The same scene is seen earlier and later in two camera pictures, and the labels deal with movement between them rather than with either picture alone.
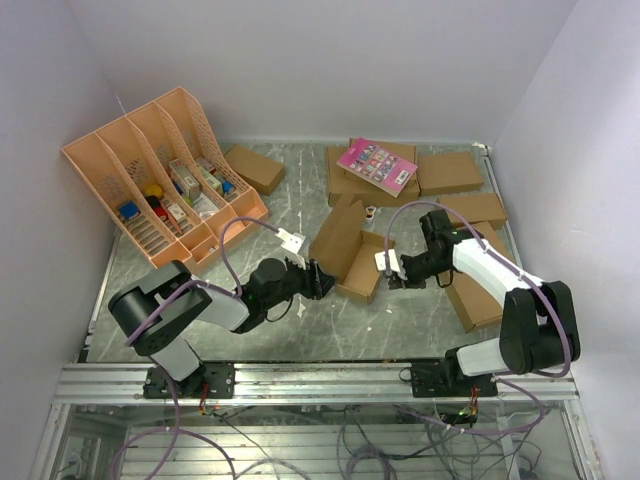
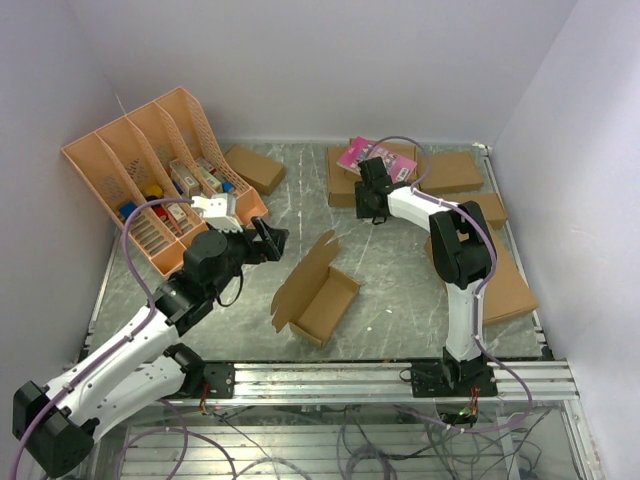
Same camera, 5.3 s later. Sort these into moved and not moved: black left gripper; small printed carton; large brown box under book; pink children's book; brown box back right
Moved: black left gripper
Not moved: pink children's book; small printed carton; brown box back right; large brown box under book
